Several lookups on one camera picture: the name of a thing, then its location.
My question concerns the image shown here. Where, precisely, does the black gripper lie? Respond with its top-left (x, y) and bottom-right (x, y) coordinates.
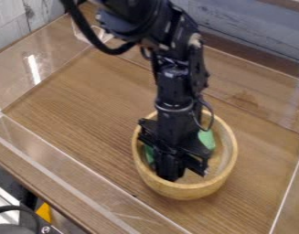
top-left (137, 101), bottom-right (214, 182)

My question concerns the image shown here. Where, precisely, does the green rectangular block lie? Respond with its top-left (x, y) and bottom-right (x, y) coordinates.
top-left (144, 130), bottom-right (216, 166)

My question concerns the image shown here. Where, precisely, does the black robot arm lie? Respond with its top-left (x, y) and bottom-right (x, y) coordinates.
top-left (60, 0), bottom-right (212, 181)

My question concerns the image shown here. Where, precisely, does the brown wooden bowl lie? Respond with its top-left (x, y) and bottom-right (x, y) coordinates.
top-left (132, 116), bottom-right (238, 200)

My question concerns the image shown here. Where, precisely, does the yellow label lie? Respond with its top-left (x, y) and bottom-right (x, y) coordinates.
top-left (36, 203), bottom-right (52, 223)

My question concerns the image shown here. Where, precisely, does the clear acrylic tray wall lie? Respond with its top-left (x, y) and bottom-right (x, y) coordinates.
top-left (0, 16), bottom-right (299, 234)

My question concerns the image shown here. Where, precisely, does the black cable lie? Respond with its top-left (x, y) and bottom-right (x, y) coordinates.
top-left (0, 205), bottom-right (40, 234)

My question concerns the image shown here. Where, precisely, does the clear acrylic corner bracket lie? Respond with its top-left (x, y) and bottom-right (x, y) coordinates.
top-left (72, 14), bottom-right (113, 46)

